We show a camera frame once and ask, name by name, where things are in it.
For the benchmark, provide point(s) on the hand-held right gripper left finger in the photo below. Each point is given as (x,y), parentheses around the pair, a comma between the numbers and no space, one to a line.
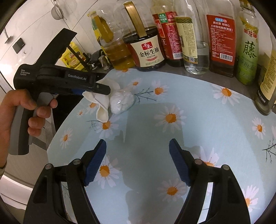
(94,163)

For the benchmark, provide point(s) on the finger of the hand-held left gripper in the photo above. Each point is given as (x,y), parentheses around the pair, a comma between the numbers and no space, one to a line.
(75,92)
(101,89)

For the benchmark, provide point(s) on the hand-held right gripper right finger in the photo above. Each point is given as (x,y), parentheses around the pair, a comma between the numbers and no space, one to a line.
(179,163)

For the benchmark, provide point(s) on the white cloth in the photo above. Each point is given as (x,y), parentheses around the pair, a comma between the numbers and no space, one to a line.
(101,101)

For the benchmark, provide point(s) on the person's left forearm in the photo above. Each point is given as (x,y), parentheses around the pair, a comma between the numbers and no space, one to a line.
(2,165)

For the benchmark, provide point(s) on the person's left hand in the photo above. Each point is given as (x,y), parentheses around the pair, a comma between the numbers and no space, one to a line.
(10,112)

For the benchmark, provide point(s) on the white plastic-wrapped ball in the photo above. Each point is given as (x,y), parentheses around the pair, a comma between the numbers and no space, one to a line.
(121,101)

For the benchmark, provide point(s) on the yellow dish soap bottle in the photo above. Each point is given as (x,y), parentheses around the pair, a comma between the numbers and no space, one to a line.
(73,61)

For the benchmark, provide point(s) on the small metal cup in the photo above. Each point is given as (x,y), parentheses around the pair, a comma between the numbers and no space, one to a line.
(105,63)

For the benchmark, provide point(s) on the black faucet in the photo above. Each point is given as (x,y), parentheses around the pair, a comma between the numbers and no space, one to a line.
(78,57)

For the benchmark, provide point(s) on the black pot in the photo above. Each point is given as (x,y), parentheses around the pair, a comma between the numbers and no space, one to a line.
(96,57)

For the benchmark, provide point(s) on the clear cooking oil bottle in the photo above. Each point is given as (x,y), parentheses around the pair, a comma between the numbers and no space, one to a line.
(118,56)

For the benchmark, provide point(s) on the daisy printed tablecloth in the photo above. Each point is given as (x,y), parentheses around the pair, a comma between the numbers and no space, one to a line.
(151,133)

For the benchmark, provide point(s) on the metal strainer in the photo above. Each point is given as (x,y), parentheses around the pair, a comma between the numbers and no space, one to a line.
(58,13)

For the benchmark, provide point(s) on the yellow label oil bottle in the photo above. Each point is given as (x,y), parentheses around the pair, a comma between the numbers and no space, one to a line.
(97,23)

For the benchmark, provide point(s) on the dark bottle red label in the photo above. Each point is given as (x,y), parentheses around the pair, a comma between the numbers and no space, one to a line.
(170,38)

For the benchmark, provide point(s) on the clear bottle olive label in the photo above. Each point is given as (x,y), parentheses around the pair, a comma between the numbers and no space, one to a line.
(198,62)

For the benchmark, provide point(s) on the dark bottle yellow label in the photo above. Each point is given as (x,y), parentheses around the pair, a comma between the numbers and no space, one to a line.
(267,86)

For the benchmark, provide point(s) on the green label bottle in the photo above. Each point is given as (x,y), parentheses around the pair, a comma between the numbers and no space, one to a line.
(248,60)

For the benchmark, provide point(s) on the brown bottle red label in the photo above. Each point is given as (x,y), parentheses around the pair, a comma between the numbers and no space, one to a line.
(222,38)

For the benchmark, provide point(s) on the black wall socket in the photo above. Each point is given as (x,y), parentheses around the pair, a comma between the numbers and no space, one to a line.
(18,45)

